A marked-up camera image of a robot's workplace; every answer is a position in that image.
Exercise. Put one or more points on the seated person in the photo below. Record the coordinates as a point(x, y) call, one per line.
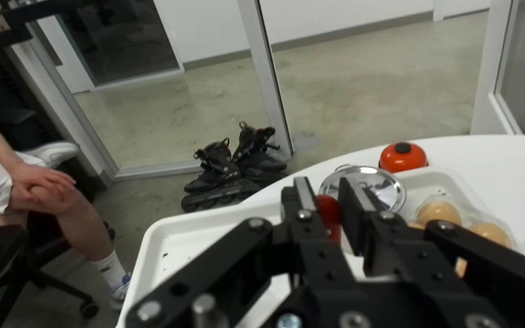
point(8, 255)

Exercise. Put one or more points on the small tan bread roll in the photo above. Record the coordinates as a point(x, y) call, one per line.
point(491, 233)
point(438, 211)

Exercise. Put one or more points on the black inline skate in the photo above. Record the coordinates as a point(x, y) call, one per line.
point(217, 174)
point(259, 151)

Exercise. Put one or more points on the person bare leg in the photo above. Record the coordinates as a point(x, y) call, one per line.
point(82, 227)

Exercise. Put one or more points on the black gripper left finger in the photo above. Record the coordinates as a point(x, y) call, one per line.
point(214, 273)

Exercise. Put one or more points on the person hand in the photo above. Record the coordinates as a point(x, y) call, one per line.
point(40, 187)

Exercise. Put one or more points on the aluminium frame pole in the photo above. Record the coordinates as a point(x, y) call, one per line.
point(265, 72)

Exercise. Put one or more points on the white sneaker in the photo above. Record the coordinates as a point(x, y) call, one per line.
point(119, 287)

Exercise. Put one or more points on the white plastic tray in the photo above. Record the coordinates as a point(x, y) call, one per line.
point(183, 242)

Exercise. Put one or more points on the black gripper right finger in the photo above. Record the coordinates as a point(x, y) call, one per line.
point(432, 255)

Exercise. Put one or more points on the round orange bell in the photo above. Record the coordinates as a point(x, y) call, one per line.
point(403, 158)

